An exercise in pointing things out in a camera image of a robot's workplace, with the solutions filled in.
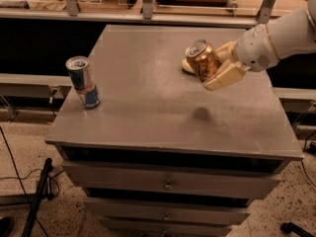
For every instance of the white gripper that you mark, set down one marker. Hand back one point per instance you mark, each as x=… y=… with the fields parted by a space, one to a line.
x=253 y=48

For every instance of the orange soda can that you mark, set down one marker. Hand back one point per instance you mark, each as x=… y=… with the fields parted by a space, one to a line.
x=202 y=59

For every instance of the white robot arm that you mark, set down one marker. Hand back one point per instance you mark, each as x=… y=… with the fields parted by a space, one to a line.
x=293 y=33

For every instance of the blue silver energy drink can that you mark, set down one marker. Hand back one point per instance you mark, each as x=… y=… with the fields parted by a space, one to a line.
x=79 y=70

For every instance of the yellow sponge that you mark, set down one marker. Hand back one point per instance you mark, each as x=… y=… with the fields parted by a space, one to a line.
x=187 y=67

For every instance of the grey drawer cabinet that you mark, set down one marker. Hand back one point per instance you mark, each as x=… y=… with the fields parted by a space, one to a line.
x=154 y=113

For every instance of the black object floor right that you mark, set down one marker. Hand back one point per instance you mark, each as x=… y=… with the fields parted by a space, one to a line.
x=290 y=227

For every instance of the top grey drawer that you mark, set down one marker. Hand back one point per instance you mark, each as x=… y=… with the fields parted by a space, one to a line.
x=170 y=180

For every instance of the grey drawer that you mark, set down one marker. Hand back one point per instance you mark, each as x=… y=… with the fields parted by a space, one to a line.
x=168 y=211
x=170 y=180
x=166 y=228

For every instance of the middle grey drawer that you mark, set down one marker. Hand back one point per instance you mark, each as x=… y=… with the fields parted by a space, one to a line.
x=168 y=211

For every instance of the bottom grey drawer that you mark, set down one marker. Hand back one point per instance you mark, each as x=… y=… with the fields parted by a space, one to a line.
x=166 y=228

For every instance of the black tripod leg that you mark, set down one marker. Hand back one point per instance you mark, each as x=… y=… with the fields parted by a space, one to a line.
x=35 y=204

